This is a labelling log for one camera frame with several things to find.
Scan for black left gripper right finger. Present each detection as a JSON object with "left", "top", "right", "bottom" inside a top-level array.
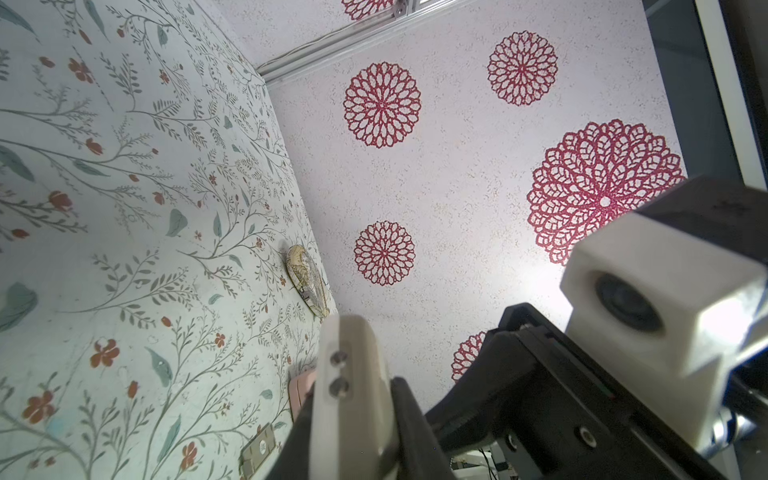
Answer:
[{"left": 390, "top": 377, "right": 455, "bottom": 480}]

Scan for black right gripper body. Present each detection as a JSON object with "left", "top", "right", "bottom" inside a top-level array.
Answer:
[{"left": 426, "top": 303, "right": 722, "bottom": 479}]

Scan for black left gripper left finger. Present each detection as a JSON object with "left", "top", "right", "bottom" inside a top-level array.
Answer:
[{"left": 266, "top": 389, "right": 314, "bottom": 480}]

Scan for white universal AC remote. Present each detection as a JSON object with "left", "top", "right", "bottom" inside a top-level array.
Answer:
[{"left": 308, "top": 314, "right": 399, "bottom": 479}]

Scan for pink rounded case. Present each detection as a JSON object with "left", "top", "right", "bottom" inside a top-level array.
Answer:
[{"left": 288, "top": 369, "right": 316, "bottom": 421}]

